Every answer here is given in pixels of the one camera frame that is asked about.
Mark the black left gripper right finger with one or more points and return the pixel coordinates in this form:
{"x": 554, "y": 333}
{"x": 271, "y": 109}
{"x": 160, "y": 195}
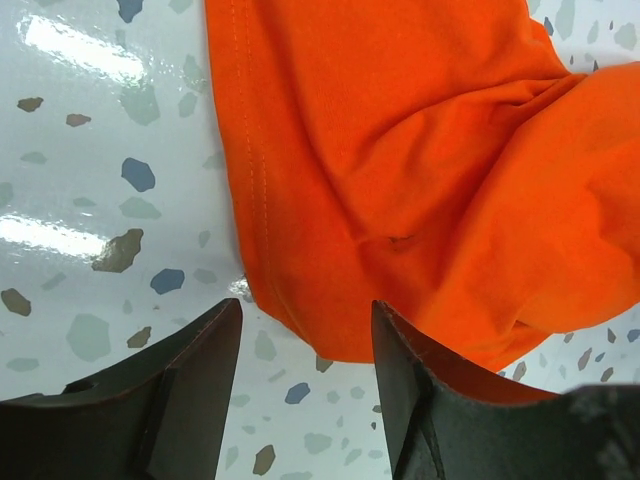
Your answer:
{"x": 448, "y": 418}

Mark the orange t-shirt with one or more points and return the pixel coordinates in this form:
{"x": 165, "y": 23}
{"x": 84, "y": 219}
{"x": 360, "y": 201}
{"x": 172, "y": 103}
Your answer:
{"x": 436, "y": 155}

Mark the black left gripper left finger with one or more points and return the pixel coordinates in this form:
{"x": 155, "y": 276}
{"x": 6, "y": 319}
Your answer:
{"x": 159, "y": 414}

